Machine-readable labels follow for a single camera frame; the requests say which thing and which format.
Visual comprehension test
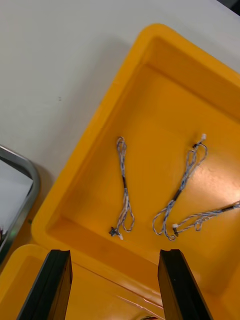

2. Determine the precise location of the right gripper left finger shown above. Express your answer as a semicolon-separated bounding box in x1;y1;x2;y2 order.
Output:
16;249;74;320

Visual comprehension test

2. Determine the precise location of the yellow-orange plastic bin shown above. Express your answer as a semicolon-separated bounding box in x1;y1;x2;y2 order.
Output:
0;243;166;320
31;22;240;320

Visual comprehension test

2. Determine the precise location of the white sheet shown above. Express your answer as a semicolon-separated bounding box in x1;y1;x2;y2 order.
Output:
0;158;35;236

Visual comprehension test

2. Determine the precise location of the blue-white twisted wire harness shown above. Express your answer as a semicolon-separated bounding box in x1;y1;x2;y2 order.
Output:
152;133;209;242
171;199;240;238
109;136;136;241

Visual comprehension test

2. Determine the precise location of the steel tray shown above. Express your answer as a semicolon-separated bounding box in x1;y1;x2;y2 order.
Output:
0;144;41;265

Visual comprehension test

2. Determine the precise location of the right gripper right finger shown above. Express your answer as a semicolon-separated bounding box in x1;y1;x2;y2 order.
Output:
157;248;214;320

